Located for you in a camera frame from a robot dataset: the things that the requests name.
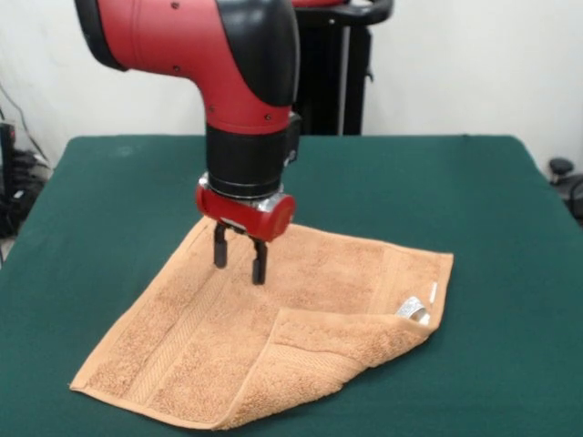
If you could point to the dark green table cloth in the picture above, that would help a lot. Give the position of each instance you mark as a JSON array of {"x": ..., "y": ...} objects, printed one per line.
[{"x": 501, "y": 364}]

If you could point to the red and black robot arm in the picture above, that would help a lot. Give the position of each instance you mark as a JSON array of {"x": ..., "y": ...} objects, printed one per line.
[{"x": 218, "y": 68}]

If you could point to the black box device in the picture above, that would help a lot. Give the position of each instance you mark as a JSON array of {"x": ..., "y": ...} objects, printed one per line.
[{"x": 7, "y": 150}]

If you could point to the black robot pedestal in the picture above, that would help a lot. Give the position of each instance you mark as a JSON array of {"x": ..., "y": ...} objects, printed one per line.
[{"x": 337, "y": 68}]

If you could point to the tan terry towel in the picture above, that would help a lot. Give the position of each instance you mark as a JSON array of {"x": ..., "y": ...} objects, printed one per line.
[{"x": 205, "y": 341}]

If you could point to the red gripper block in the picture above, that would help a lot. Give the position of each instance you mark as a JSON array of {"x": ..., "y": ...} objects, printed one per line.
[{"x": 241, "y": 214}]

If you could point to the black chair base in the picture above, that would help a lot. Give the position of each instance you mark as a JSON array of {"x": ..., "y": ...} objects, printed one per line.
[{"x": 567, "y": 182}]

